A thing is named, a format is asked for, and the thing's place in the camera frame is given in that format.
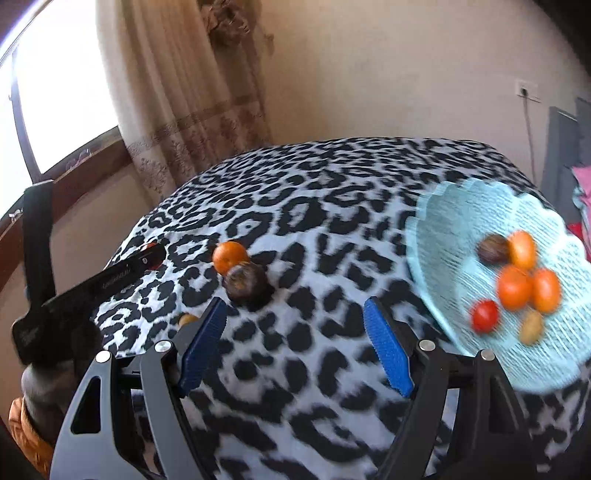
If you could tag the dark passion fruit in basket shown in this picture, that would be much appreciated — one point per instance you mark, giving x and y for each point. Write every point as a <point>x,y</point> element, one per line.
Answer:
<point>493,250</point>

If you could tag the red pillow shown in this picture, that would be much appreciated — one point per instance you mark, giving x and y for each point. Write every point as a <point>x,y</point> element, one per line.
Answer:
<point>577,230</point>

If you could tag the leopard print table cloth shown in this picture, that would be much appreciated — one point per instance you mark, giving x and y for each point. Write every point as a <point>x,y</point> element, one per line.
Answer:
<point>296,390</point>

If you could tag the wooden window sill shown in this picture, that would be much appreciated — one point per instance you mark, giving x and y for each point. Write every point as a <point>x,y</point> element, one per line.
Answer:
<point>74,177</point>

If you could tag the brown kiwi in basket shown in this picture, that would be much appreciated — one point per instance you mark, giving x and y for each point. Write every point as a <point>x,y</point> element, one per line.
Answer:
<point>532,327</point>

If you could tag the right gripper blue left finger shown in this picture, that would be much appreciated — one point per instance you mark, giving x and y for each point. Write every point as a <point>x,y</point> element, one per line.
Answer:
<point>197,342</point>

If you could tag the small brown kiwi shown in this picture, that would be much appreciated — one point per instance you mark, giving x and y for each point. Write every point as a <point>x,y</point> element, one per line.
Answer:
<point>186,319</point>

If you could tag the curtain tieback knot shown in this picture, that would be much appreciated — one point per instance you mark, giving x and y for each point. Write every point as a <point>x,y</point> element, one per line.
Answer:
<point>228,23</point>

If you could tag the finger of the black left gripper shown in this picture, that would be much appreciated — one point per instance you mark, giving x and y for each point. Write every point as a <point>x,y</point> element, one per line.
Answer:
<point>81,300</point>

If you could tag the orange tangerine in basket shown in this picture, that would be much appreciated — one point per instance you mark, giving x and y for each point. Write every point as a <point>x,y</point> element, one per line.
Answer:
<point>546,296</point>

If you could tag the light blue lattice fruit basket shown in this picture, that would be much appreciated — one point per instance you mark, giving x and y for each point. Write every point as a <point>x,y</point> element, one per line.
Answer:
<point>441,246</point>

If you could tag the beige patterned curtain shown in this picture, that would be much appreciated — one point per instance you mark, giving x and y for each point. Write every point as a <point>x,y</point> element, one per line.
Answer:
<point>182,104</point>

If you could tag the grey padded headboard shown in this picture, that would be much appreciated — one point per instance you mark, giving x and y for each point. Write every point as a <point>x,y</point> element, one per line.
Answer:
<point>568,146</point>

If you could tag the orange jacket sleeve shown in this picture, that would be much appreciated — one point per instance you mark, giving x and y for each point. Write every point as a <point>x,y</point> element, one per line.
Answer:
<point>36,450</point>

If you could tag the dark purple passion fruit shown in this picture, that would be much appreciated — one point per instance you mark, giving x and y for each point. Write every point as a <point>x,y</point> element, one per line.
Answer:
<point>246,284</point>

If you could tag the bright window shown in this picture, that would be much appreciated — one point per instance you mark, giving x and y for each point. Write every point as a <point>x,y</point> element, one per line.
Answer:
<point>55,103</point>

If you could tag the yellow-orange citrus in basket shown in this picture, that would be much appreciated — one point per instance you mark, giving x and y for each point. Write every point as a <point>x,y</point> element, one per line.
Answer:
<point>522,250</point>

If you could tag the pink blanket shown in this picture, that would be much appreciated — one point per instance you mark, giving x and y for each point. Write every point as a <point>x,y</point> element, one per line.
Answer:
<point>582,191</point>

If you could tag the orange tangerine back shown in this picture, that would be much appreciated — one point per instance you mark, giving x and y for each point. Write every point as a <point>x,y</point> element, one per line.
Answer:
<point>227,255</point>

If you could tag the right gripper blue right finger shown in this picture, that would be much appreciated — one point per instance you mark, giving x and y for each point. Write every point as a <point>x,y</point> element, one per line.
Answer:
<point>394,343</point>

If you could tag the orange tangerine front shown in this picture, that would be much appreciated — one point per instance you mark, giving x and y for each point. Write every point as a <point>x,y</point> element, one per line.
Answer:
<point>514,288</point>

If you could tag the red cherry tomato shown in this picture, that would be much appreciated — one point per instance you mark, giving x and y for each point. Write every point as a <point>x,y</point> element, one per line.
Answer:
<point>484,316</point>
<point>153,255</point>

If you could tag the orange tangerine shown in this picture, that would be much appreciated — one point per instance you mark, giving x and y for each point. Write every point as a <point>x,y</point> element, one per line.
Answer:
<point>227,255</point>
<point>514,288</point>
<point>546,296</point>

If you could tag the white wall socket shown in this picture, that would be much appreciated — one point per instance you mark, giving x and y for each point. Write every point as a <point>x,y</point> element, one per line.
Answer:
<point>528,90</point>

